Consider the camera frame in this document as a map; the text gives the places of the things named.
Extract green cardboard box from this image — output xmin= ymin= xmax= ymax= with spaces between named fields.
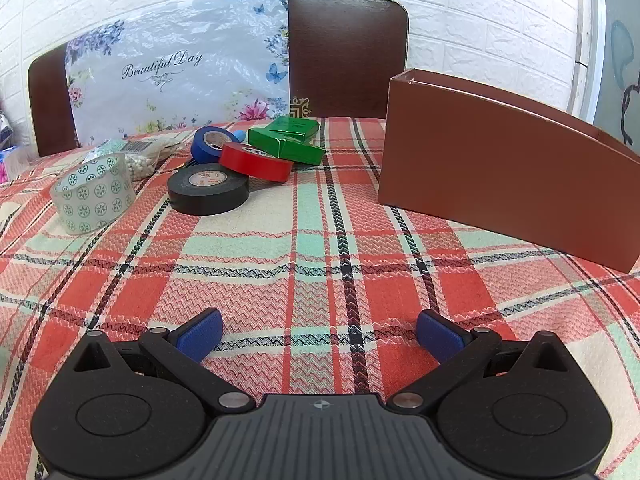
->
xmin=248 ymin=116 xmax=320 ymax=158
xmin=277 ymin=140 xmax=326 ymax=166

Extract white door frame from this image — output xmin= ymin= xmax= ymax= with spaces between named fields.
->
xmin=567 ymin=0 xmax=608 ymax=126

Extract colourful plastic packets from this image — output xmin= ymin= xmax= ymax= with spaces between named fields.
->
xmin=0 ymin=110 xmax=32 ymax=184

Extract clear patterned tape roll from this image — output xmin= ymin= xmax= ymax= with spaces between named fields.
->
xmin=49 ymin=152 xmax=137 ymax=235

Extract brown chair with rounded backrest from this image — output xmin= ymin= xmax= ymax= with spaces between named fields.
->
xmin=287 ymin=0 xmax=411 ymax=120
xmin=27 ymin=42 xmax=81 ymax=157

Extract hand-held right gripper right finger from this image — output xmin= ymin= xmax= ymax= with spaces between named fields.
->
xmin=389 ymin=310 xmax=568 ymax=413

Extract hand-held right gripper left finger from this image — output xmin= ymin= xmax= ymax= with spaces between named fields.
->
xmin=74 ymin=308 xmax=253 ymax=413

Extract floral plastic bag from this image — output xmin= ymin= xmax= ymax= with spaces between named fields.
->
xmin=65 ymin=0 xmax=292 ymax=147

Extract red plaid tablecloth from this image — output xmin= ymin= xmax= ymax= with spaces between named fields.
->
xmin=0 ymin=116 xmax=640 ymax=480

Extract brown cardboard box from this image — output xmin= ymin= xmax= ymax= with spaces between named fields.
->
xmin=377 ymin=68 xmax=640 ymax=275

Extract bag of white beads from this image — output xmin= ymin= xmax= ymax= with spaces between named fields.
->
xmin=82 ymin=135 xmax=187 ymax=181

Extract red tape roll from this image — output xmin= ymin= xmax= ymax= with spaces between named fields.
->
xmin=219 ymin=142 xmax=294 ymax=183

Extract blue tape roll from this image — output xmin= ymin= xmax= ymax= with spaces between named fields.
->
xmin=191 ymin=126 xmax=241 ymax=165

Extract black tape roll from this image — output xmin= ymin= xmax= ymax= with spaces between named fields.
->
xmin=167 ymin=163 xmax=250 ymax=216

